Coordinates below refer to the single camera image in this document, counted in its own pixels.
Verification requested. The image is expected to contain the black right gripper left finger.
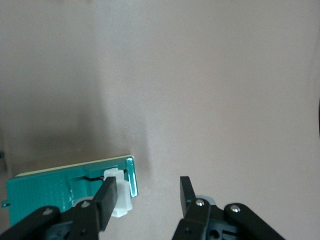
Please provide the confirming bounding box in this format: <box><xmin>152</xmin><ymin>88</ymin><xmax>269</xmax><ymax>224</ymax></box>
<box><xmin>7</xmin><ymin>176</ymin><xmax>118</xmax><ymax>240</ymax></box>

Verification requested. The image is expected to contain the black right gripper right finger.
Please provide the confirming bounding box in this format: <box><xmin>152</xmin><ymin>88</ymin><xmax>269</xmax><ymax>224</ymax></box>
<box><xmin>172</xmin><ymin>176</ymin><xmax>286</xmax><ymax>240</ymax></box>

